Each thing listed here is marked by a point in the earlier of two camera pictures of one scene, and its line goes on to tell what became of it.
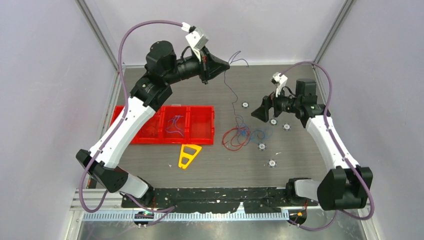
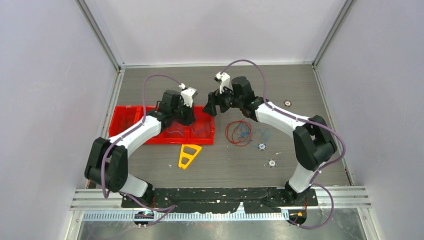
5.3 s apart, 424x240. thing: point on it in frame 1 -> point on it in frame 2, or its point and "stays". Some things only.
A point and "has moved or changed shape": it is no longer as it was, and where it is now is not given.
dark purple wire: (231, 61) -> (197, 133)
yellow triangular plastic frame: (188, 155) stays
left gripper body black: (190, 66) -> (183, 114)
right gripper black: (262, 112) -> (217, 98)
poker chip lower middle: (262, 146) stays
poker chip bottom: (272, 163) stays
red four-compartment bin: (177, 124) stays
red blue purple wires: (235, 138) has moved or changed shape
